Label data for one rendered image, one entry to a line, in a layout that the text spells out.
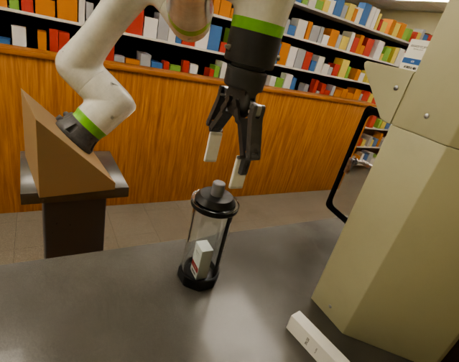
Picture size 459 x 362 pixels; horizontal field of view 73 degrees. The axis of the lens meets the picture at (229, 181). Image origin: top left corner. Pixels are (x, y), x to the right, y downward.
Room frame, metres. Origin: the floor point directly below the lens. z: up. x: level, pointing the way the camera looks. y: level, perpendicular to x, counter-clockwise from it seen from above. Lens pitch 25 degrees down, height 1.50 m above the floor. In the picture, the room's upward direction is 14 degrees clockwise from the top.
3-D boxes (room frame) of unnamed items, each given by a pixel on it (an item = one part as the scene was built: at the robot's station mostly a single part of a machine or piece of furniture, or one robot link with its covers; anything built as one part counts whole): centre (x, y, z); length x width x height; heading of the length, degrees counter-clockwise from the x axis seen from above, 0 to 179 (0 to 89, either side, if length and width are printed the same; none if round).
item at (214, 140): (0.65, 0.05, 1.27); 0.03 x 0.01 x 0.07; 125
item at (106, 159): (0.97, 0.56, 0.92); 0.32 x 0.32 x 0.04; 37
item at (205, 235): (0.60, 0.02, 1.06); 0.11 x 0.11 x 0.21
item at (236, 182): (0.55, -0.02, 1.27); 0.03 x 0.01 x 0.07; 125
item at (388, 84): (0.76, -0.38, 1.46); 0.32 x 0.12 x 0.10; 125
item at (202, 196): (0.60, 0.02, 1.18); 0.09 x 0.09 x 0.07
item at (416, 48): (0.72, -0.33, 1.54); 0.05 x 0.05 x 0.06; 30
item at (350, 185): (0.95, -0.46, 1.19); 0.30 x 0.01 x 0.40; 27
